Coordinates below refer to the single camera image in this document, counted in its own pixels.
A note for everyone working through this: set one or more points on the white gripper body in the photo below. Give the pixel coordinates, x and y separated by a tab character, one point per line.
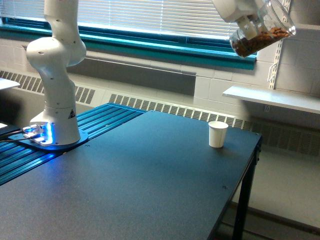
231	10

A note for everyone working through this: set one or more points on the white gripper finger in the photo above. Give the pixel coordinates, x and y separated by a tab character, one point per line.
247	26

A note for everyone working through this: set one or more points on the clear plastic cup with nuts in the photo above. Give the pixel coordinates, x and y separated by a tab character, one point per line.
272	23

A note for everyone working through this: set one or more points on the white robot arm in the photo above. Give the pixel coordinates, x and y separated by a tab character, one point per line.
56	125

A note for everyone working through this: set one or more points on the white window blinds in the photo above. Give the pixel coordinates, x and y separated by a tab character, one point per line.
169	20

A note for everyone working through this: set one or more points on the white paper cup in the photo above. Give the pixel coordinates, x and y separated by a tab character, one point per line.
217	133

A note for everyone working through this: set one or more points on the white baseboard heater grille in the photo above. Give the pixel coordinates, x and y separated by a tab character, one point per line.
275	135

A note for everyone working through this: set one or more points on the black table leg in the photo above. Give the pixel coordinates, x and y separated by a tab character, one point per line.
245	192

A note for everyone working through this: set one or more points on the white desk corner left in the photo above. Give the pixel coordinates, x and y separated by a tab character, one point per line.
8	84

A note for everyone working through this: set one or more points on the teal window frame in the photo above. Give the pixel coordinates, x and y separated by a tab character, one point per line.
169	48

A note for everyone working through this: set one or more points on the white shelf bracket rail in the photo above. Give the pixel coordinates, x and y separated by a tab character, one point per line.
273	70

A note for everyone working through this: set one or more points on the white upper wall shelf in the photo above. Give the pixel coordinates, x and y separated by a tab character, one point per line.
311	27

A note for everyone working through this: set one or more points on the white wall shelf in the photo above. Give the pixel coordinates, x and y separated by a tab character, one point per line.
278	98
311	27

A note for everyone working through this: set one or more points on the blue aluminium rail platform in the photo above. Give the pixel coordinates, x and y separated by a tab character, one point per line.
18	158

